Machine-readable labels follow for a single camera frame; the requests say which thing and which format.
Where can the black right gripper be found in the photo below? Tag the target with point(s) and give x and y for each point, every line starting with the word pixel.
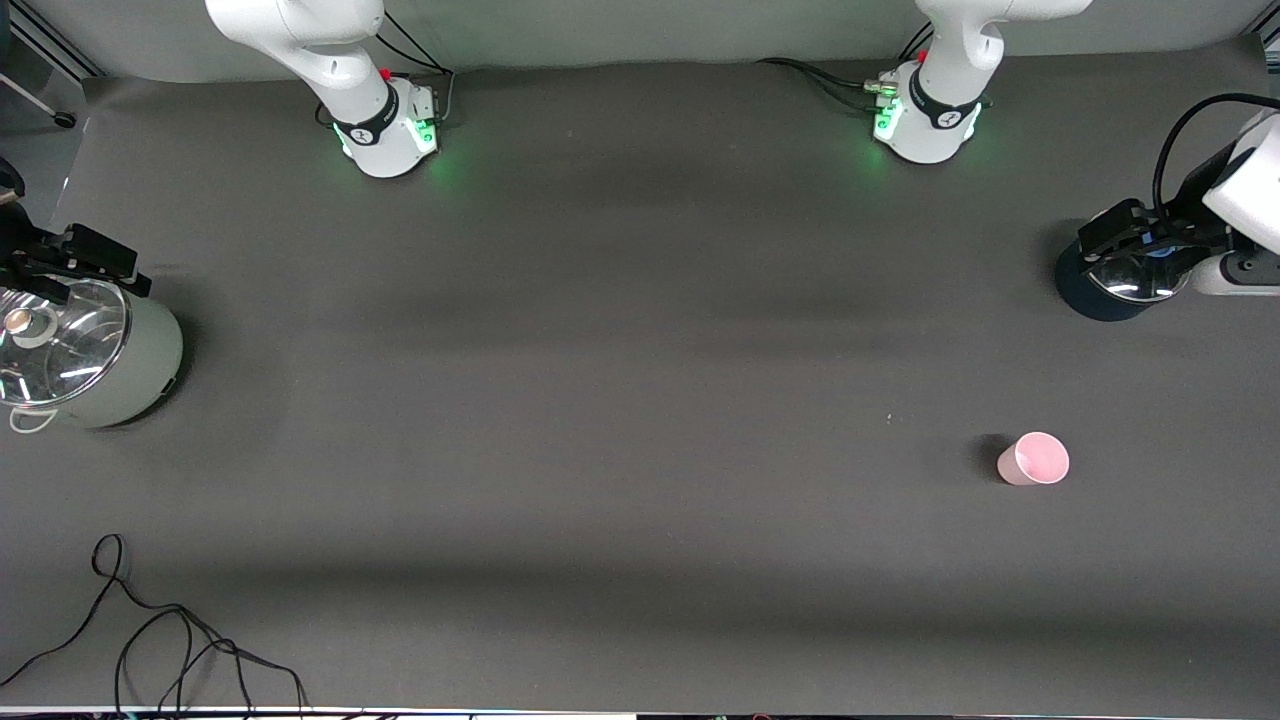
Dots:
pixel 22 247

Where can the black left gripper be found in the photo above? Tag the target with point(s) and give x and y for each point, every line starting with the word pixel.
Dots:
pixel 1186 200

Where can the pink plastic cup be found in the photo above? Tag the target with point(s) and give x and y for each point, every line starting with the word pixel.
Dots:
pixel 1035 460

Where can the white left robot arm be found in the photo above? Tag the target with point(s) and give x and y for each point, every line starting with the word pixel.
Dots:
pixel 940 110

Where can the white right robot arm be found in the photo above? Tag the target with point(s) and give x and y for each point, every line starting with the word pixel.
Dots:
pixel 330 60

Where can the glass lid with blue knob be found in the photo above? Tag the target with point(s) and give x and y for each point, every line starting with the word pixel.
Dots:
pixel 1130 285

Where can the dark blue saucepan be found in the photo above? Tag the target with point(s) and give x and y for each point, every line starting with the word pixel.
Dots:
pixel 1085 300

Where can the glass lid with steel knob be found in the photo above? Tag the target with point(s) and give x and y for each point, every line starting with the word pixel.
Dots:
pixel 70 350

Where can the sage green cooking pot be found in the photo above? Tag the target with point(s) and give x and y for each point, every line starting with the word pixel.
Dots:
pixel 140 370

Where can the stand leg with black wheel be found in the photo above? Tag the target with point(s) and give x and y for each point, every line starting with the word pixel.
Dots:
pixel 64 119

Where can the dark grey table mat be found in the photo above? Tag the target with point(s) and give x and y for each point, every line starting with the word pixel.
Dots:
pixel 640 400

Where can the aluminium frame rail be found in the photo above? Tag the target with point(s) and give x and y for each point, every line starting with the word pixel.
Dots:
pixel 60 45

